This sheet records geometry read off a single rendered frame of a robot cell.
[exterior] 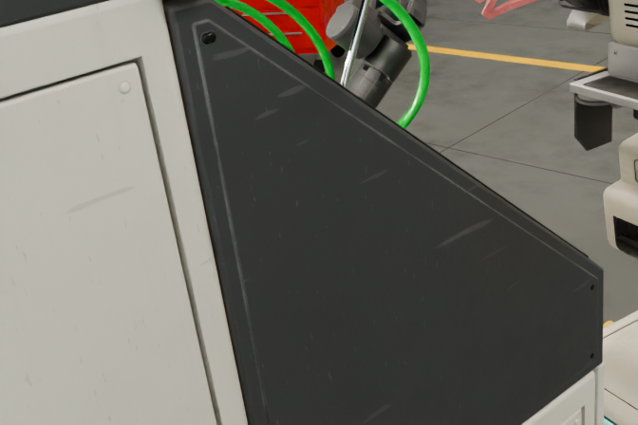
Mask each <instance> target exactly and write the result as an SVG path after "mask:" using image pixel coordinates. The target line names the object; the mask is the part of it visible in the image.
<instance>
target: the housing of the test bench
mask: <svg viewBox="0 0 638 425"><path fill-rule="evenodd" d="M0 425H248V421H247V417H246V412H245V407H244V402H243V397H242V393H241V388H240V383H239V378H238V374H237V369H236V364H235V355H234V351H233V347H232V342H231V337H230V332H229V327H228V323H227V318H226V313H225V308H224V304H223V299H222V294H221V289H220V284H219V280H218V275H217V271H216V262H215V257H214V253H213V248H212V243H211V238H210V233H209V229H208V224H207V219H206V214H205V210H204V205H203V200H202V195H201V191H200V187H199V182H198V177H197V168H196V164H195V159H194V154H193V149H192V144H191V140H190V135H189V130H188V125H187V120H186V116H185V111H184V107H183V102H182V97H181V93H180V88H179V83H178V74H177V70H176V65H175V60H174V55H173V50H172V46H171V41H170V36H169V31H168V27H167V23H166V18H165V13H164V8H163V4H162V0H0Z"/></svg>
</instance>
